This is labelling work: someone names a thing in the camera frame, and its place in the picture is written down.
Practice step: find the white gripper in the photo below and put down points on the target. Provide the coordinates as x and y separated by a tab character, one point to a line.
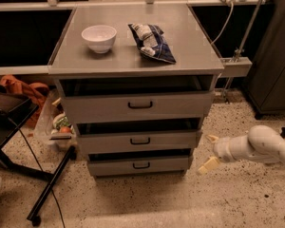
220	149

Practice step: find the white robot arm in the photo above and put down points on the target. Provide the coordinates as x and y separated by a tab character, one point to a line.
260	144

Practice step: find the grey bottom drawer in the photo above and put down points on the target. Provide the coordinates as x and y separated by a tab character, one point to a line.
132	163

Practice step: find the grey drawer cabinet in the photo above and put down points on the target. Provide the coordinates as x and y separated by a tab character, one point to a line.
78	71

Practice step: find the grey top drawer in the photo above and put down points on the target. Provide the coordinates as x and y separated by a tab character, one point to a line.
138	107

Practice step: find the dark grey cabinet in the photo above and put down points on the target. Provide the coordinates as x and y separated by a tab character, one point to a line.
265	84

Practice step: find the metal pole with clamp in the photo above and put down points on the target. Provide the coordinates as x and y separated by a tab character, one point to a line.
235	58

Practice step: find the blue white chip bag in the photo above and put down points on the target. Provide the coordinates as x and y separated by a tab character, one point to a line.
151	43

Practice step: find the white ceramic bowl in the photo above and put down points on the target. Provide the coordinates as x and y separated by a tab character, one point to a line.
99	38

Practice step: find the orange bag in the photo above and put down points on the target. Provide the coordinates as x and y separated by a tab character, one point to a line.
37	92

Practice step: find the black side table stand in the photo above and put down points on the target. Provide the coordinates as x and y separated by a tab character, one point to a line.
15	110

